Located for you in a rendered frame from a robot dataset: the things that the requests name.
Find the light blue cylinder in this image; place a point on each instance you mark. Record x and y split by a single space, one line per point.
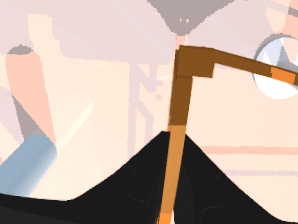
23 170

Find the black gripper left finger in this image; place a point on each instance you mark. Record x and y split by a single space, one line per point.
131 195

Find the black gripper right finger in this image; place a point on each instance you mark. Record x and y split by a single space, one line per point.
206 195

